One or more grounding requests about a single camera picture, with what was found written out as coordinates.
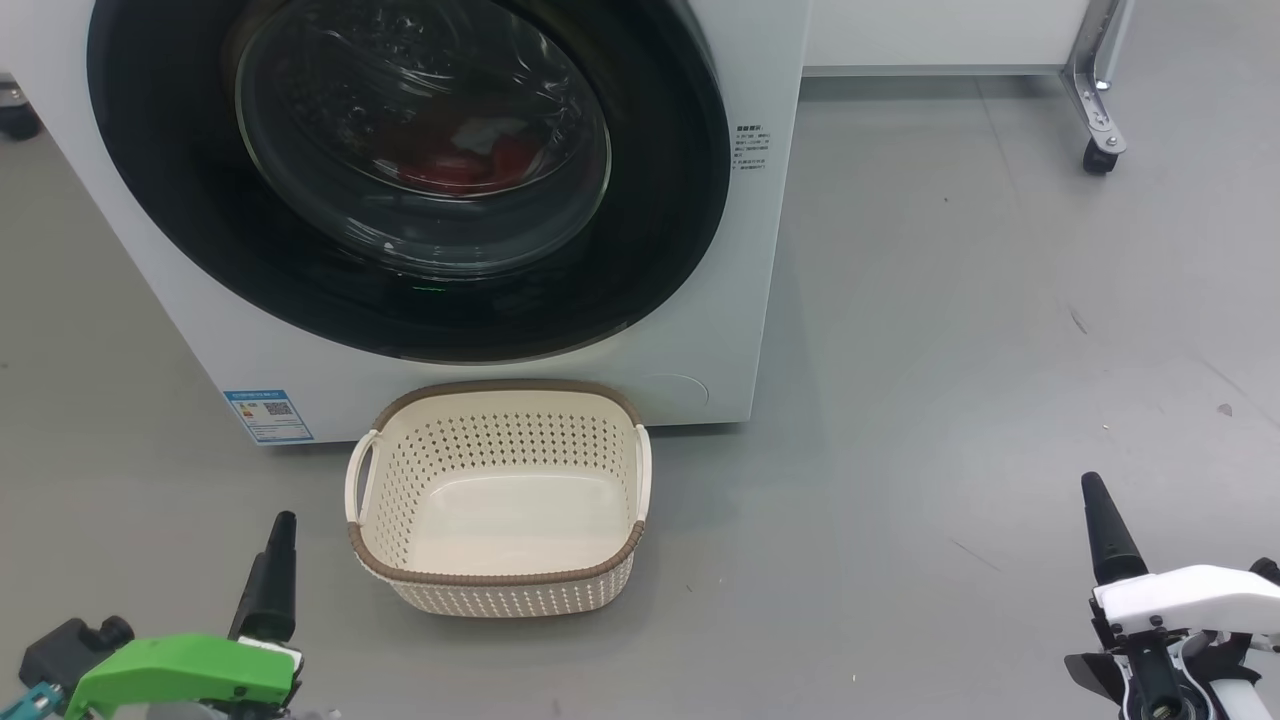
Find white cabinet panel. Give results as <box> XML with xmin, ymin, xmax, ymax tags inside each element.
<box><xmin>800</xmin><ymin>0</ymin><xmax>1097</xmax><ymax>78</ymax></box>

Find metal cart leg with caster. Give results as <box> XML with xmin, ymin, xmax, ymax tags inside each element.
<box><xmin>1060</xmin><ymin>0</ymin><xmax>1137</xmax><ymax>178</ymax></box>

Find white front-load washing machine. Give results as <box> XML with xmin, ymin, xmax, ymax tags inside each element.
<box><xmin>0</xmin><ymin>0</ymin><xmax>813</xmax><ymax>447</ymax></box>

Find teal plug left camera cable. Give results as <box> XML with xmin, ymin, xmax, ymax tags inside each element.
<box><xmin>0</xmin><ymin>680</ymin><xmax>63</xmax><ymax>720</ymax></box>

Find black caster wheel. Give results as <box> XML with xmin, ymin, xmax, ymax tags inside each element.
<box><xmin>0</xmin><ymin>75</ymin><xmax>43</xmax><ymax>142</ymax></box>

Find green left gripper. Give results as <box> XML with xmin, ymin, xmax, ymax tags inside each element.
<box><xmin>62</xmin><ymin>511</ymin><xmax>304</xmax><ymax>720</ymax></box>

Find cream perforated laundry basket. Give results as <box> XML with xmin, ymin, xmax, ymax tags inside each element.
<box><xmin>345</xmin><ymin>380</ymin><xmax>653</xmax><ymax>619</ymax></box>

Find blue energy label sticker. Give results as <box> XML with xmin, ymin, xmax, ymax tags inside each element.
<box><xmin>224</xmin><ymin>389</ymin><xmax>314</xmax><ymax>445</ymax></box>

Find red and white clothes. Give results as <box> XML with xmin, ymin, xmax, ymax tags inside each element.
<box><xmin>398</xmin><ymin>118</ymin><xmax>543</xmax><ymax>197</ymax></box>

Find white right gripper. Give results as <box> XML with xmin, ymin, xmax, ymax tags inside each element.
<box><xmin>1065</xmin><ymin>472</ymin><xmax>1280</xmax><ymax>720</ymax></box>

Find small black text label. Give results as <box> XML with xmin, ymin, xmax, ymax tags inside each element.
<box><xmin>734</xmin><ymin>123</ymin><xmax>772</xmax><ymax>174</ymax></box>

